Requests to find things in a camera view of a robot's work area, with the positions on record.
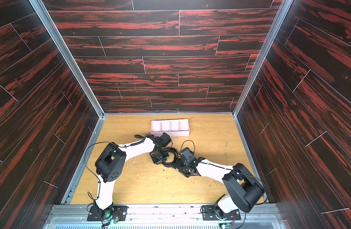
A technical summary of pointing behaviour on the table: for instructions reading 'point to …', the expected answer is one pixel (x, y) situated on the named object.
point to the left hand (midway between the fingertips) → (168, 162)
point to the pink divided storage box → (175, 127)
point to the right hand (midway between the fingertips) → (177, 166)
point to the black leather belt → (170, 164)
